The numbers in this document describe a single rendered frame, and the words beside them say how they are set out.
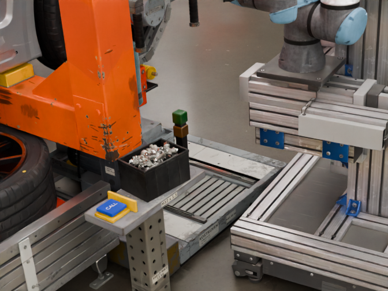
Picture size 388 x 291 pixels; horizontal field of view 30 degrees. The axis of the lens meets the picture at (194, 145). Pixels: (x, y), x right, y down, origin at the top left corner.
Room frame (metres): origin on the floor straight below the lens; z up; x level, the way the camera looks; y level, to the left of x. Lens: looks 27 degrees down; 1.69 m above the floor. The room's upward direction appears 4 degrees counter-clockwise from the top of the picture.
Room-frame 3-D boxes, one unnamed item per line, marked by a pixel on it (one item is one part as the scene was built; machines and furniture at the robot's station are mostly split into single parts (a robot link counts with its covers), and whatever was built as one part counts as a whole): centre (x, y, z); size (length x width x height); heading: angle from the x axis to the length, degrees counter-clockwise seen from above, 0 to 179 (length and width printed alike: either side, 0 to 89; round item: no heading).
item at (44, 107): (2.49, 0.55, 0.69); 0.52 x 0.17 x 0.35; 51
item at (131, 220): (2.08, 0.17, 0.44); 0.43 x 0.17 x 0.03; 141
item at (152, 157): (2.12, 0.14, 0.51); 0.20 x 0.14 x 0.13; 133
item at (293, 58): (2.20, -0.37, 0.87); 0.15 x 0.15 x 0.10
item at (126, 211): (1.95, 0.27, 0.45); 0.08 x 0.08 x 0.01; 51
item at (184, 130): (2.24, 0.04, 0.59); 0.04 x 0.04 x 0.04; 51
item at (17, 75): (2.60, 0.69, 0.71); 0.14 x 0.14 x 0.05; 51
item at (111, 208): (1.95, 0.27, 0.47); 0.07 x 0.07 x 0.02; 51
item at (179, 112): (2.24, 0.04, 0.64); 0.04 x 0.04 x 0.04; 51
